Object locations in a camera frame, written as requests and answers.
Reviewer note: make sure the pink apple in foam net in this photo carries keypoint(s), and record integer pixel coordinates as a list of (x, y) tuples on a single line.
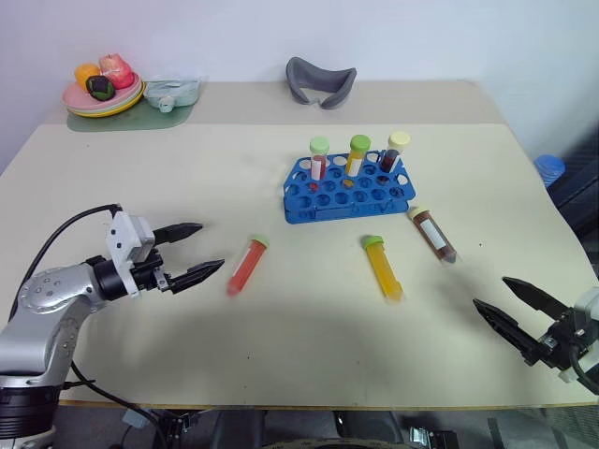
[(117, 70)]

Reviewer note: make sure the yellow plate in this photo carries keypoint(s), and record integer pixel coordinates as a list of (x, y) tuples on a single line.
[(130, 104)]

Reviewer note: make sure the black office chair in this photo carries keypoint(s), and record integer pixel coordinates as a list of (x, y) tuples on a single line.
[(580, 187)]

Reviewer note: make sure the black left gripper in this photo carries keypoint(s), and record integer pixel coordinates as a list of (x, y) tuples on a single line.
[(147, 273)]

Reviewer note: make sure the pink plate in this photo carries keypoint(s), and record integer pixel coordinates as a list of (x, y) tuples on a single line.
[(75, 96)]

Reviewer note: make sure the red tube green cap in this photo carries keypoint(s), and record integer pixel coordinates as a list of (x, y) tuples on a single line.
[(245, 266), (319, 163)]

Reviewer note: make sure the dark green round fruit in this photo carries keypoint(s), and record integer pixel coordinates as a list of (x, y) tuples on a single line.
[(99, 88)]

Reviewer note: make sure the brown tube yellow cap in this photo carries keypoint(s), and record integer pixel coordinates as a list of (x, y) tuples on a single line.
[(389, 159), (433, 234)]

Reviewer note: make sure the dark rounded shape under table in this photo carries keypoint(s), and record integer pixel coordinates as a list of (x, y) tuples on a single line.
[(369, 423)]

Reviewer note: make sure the yellow tube green cap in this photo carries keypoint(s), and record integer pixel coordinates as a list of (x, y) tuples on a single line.
[(355, 161), (384, 271)]

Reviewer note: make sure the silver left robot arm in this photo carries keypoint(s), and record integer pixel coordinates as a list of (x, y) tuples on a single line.
[(47, 290)]

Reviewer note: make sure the light green plate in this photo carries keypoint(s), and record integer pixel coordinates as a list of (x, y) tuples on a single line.
[(93, 111)]

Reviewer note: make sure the green place mat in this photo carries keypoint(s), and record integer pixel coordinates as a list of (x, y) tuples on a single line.
[(154, 119)]

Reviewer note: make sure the blue ribbed plastic lid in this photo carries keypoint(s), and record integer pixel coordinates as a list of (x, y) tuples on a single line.
[(550, 168)]

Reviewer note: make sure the black metal bracket under table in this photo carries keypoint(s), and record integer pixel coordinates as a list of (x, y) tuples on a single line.
[(175, 425)]

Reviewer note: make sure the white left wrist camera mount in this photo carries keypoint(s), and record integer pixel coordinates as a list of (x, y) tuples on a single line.
[(124, 238)]

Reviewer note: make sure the black metal clamp under table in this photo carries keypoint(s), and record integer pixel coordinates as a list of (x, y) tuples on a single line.
[(433, 438)]

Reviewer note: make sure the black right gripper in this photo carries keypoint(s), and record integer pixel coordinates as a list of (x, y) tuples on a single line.
[(557, 341)]

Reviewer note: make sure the grey foam face pad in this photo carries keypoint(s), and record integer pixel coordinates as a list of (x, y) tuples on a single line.
[(299, 75)]

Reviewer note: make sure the orange fruit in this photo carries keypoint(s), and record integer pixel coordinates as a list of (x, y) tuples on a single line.
[(86, 72)]

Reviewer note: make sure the blue test tube rack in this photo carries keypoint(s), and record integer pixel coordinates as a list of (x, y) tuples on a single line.
[(327, 211)]

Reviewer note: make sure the light green fabric pouch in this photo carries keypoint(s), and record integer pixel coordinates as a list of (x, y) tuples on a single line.
[(182, 91)]

